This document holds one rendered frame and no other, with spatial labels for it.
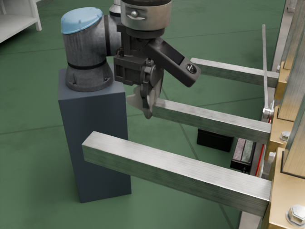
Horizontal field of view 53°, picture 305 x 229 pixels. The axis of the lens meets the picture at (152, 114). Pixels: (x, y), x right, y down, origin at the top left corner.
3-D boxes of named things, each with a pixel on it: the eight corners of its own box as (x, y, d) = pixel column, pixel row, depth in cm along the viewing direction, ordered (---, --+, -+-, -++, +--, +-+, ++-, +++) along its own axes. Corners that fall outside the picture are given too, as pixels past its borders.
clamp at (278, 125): (263, 160, 56) (269, 140, 53) (270, 119, 67) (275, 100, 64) (295, 169, 55) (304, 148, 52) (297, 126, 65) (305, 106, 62)
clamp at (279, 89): (271, 98, 76) (275, 80, 73) (275, 73, 86) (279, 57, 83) (297, 103, 74) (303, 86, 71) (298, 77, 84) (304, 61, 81)
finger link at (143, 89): (147, 99, 66) (149, 62, 60) (154, 101, 65) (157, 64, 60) (138, 111, 62) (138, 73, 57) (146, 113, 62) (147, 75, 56)
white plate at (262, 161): (249, 205, 63) (259, 171, 57) (263, 130, 82) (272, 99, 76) (252, 206, 63) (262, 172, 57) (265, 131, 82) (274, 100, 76)
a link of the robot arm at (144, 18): (179, -5, 55) (159, 11, 48) (176, 22, 58) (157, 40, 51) (134, -12, 58) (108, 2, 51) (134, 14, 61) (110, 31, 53)
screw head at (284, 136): (278, 141, 53) (280, 135, 53) (279, 133, 55) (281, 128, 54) (291, 143, 53) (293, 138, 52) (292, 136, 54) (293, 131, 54)
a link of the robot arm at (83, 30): (68, 50, 123) (60, 6, 113) (110, 47, 125) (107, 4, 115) (64, 67, 111) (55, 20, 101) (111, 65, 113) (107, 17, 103)
